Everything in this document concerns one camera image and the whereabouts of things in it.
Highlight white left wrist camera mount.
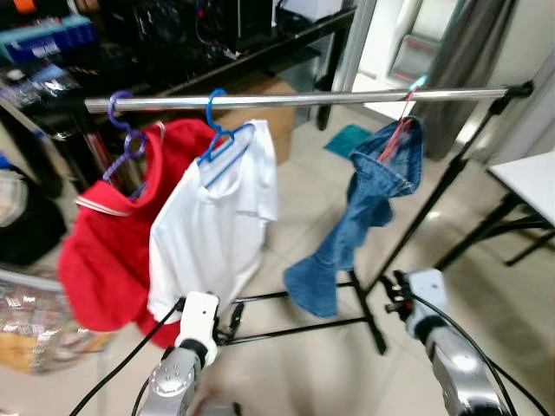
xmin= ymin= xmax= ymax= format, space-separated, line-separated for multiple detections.
xmin=176 ymin=291 xmax=221 ymax=348

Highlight blue denim jeans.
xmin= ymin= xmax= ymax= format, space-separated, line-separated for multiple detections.
xmin=283 ymin=117 xmax=426 ymax=319

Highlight clear plastic bag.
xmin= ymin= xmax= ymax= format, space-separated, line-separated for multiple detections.
xmin=0 ymin=269 xmax=114 ymax=375

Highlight blue plastic hanger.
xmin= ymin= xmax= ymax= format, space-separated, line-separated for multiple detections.
xmin=198 ymin=88 xmax=257 ymax=187

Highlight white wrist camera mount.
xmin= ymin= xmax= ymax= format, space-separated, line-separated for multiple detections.
xmin=176 ymin=291 xmax=221 ymax=348
xmin=408 ymin=269 xmax=450 ymax=326

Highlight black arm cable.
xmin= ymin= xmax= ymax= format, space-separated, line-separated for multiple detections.
xmin=408 ymin=293 xmax=553 ymax=416
xmin=68 ymin=297 xmax=187 ymax=416

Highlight blue storage box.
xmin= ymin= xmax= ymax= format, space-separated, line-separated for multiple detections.
xmin=0 ymin=16 xmax=96 ymax=63

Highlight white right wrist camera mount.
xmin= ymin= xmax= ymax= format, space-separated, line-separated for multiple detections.
xmin=408 ymin=269 xmax=450 ymax=326

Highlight clear plastic packet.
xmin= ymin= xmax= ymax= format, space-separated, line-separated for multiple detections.
xmin=0 ymin=62 xmax=83 ymax=109

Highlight black clothes rack silver rail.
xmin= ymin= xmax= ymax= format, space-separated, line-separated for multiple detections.
xmin=84 ymin=81 xmax=534 ymax=354

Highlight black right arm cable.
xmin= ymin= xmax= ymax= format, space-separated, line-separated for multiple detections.
xmin=408 ymin=293 xmax=553 ymax=416

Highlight grey curtain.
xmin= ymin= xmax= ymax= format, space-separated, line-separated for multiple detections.
xmin=421 ymin=0 xmax=521 ymax=161

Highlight large cardboard box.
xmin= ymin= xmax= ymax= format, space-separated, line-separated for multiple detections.
xmin=204 ymin=76 xmax=297 ymax=166

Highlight purple plastic hanger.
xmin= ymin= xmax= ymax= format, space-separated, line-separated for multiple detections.
xmin=104 ymin=90 xmax=150 ymax=200

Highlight white box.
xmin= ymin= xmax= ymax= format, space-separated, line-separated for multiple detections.
xmin=277 ymin=0 xmax=346 ymax=23

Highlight glass sliding door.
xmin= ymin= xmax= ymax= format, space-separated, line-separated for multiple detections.
xmin=334 ymin=0 xmax=456 ymax=122

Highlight pink red hanger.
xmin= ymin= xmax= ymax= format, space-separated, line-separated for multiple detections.
xmin=379 ymin=87 xmax=421 ymax=166

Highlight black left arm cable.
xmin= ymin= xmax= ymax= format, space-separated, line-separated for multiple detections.
xmin=68 ymin=297 xmax=187 ymax=416

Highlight red shirt white trim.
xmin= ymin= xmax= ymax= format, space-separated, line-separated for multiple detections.
xmin=56 ymin=119 xmax=218 ymax=348

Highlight black desk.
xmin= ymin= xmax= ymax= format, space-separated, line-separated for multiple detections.
xmin=0 ymin=0 xmax=358 ymax=153

